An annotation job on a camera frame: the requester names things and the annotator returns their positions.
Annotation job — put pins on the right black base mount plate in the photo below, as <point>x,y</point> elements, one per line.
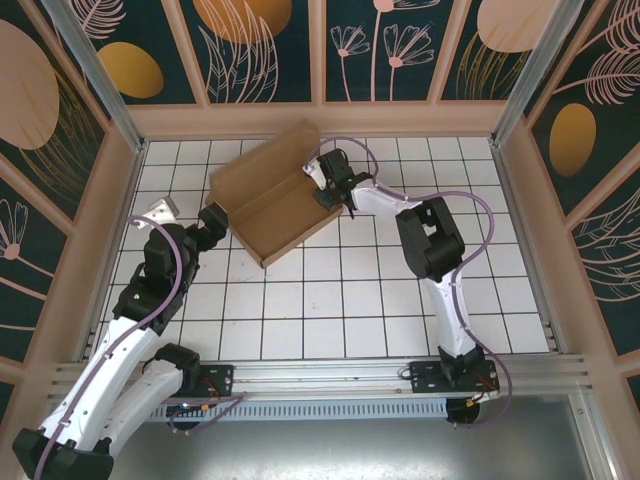
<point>425,377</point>

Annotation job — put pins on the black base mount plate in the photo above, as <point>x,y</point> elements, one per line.
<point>425,377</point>
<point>222,378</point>

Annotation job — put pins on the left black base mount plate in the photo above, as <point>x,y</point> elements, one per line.
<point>222,378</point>

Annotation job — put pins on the aluminium frame post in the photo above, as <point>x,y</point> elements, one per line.
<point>92,65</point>
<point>544,65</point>

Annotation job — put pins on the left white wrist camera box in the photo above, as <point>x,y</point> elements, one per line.
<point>162,210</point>

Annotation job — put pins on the small circuit board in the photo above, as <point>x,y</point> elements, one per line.
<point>187,406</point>

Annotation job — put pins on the grey metal sheet panel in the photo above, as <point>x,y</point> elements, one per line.
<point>320,450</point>

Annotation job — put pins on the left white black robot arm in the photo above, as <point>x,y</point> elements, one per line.
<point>115,360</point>

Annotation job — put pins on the long aluminium base rail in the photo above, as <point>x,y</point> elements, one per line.
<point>320,375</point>

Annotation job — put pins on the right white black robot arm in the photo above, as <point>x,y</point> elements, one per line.
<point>430,240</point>

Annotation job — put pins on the brown cardboard paper box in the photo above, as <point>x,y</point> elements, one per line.
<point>270,180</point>

